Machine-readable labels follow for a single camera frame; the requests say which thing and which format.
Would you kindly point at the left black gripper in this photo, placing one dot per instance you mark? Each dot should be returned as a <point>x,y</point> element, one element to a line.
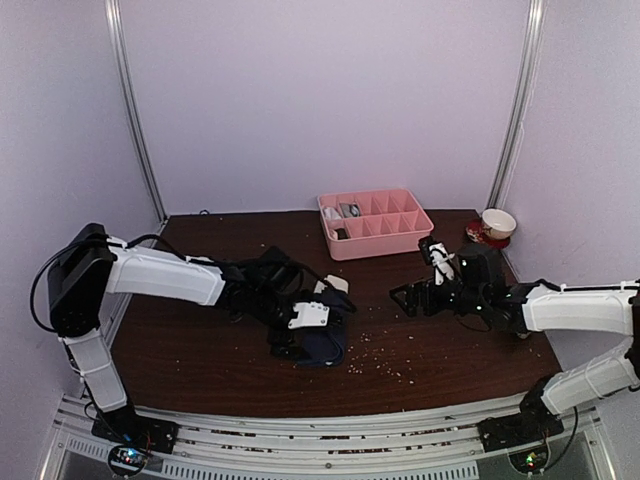
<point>276,339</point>

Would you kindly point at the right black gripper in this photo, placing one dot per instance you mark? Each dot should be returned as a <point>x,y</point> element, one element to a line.
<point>413,290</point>

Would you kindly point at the navy and cream underwear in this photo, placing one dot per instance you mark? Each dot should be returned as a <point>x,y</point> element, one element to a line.
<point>326,346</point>

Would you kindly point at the pink divided organizer box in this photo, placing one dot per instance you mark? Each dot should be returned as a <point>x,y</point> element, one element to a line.
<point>392,222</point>

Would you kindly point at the grey boxer briefs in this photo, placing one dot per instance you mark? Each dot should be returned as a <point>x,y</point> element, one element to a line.
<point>350,210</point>

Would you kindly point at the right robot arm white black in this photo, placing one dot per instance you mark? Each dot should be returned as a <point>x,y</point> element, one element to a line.
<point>472,282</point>

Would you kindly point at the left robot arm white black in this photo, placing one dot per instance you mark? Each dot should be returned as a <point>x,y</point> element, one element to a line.
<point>94,264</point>

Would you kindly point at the red patterned saucer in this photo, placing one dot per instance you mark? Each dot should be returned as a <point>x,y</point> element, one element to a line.
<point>476,233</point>

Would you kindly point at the black item in box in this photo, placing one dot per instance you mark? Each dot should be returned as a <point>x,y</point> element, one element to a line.
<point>340,234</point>

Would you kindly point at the white ceramic bowl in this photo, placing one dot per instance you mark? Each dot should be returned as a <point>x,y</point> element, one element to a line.
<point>498,224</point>

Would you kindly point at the white rolled item in box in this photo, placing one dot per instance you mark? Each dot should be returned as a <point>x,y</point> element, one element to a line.
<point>331,214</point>

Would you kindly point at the left round controller board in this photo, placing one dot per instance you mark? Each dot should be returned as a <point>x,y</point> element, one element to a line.
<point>126,460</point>

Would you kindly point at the round controller board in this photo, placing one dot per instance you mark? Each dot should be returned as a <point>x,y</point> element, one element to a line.
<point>126,460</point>
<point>529,461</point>

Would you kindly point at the right round controller board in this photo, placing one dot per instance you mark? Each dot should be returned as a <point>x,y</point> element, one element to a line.
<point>529,461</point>

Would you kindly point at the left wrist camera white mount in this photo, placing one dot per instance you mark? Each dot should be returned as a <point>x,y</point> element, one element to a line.
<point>309,315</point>

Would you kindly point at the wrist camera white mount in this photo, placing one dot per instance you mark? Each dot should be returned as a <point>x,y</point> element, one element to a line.
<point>309,315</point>
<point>435,254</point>

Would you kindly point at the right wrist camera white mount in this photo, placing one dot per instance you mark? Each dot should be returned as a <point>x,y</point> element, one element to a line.
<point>435,254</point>

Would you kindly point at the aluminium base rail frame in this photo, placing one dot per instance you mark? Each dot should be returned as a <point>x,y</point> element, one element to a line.
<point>441,443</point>

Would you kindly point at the right aluminium corner post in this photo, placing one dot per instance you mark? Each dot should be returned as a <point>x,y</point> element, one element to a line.
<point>523,90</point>

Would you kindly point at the aluminium corner post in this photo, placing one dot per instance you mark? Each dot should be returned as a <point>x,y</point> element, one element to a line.
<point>523,90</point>
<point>118,42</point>

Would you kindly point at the left aluminium corner post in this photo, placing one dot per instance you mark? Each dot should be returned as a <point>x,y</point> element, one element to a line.
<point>118,42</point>

